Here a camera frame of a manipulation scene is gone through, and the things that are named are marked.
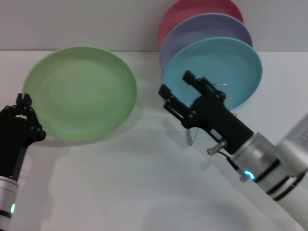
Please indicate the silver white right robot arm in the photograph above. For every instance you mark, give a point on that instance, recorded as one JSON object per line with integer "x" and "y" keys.
{"x": 260, "y": 149}

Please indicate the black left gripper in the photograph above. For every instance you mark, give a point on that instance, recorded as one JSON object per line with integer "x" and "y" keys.
{"x": 14, "y": 134}

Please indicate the green round plate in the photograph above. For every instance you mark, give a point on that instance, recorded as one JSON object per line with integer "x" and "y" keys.
{"x": 84, "y": 96}

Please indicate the blue round plate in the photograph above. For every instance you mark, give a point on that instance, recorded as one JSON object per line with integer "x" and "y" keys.
{"x": 228, "y": 62}

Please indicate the purple round plate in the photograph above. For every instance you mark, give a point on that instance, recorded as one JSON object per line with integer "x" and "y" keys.
{"x": 192, "y": 29}

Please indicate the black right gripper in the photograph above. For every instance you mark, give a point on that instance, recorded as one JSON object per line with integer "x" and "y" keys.
{"x": 216, "y": 118}

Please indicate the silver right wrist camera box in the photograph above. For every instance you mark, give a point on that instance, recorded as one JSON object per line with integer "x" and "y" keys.
{"x": 296, "y": 144}

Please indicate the red round plate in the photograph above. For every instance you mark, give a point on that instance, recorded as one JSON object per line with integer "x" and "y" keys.
{"x": 173, "y": 14}

